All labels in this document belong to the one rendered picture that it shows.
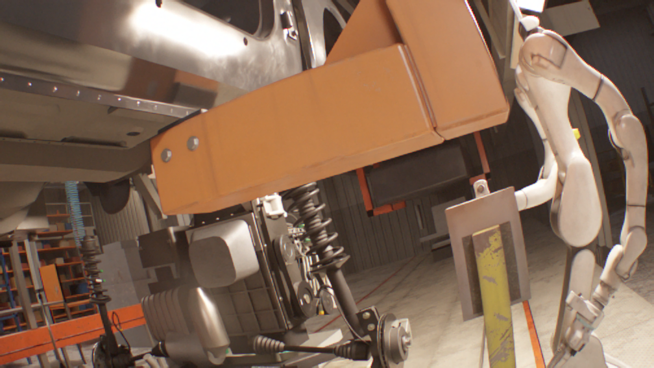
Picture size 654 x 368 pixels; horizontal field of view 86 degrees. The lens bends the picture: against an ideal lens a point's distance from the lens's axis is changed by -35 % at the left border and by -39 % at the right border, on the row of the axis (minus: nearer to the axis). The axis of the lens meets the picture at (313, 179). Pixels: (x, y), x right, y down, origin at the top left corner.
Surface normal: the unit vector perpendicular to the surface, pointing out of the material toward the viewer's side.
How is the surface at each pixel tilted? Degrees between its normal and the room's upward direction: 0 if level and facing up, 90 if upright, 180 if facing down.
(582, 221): 90
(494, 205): 90
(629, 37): 90
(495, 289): 90
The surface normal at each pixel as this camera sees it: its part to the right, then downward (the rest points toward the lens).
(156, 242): -0.39, -0.18
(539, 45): -0.67, -0.22
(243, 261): 0.71, -0.26
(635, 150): -0.28, 0.23
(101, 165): 0.93, -0.15
